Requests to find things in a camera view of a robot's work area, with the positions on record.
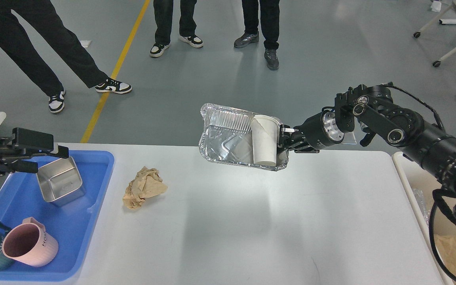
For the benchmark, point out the person in beige top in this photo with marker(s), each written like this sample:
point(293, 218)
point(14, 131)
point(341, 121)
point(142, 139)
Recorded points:
point(42, 16)

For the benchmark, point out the blue plastic tray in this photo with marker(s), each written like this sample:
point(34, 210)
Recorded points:
point(72, 224)

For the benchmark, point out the white plastic bin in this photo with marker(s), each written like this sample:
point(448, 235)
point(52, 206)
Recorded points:
point(413, 177)

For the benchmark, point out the stainless steel rectangular container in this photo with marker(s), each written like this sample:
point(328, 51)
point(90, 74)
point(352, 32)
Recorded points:
point(60, 182)

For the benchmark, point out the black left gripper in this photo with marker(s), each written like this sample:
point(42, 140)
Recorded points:
point(25, 144)

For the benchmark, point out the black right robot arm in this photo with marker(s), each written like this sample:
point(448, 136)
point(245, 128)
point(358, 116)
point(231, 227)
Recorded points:
point(426, 144)

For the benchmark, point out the white paper cup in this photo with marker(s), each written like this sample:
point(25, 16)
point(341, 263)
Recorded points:
point(264, 139)

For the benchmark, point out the clear plastic in bin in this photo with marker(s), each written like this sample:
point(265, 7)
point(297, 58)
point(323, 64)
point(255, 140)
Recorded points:
point(420, 199)

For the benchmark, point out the aluminium foil tray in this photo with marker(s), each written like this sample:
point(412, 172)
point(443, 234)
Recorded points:
point(227, 138)

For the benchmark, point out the pink ribbed mug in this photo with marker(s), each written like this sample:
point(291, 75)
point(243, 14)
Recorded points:
point(29, 243)

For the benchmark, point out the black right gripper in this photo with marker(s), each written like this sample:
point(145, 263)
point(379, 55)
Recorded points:
point(318, 132)

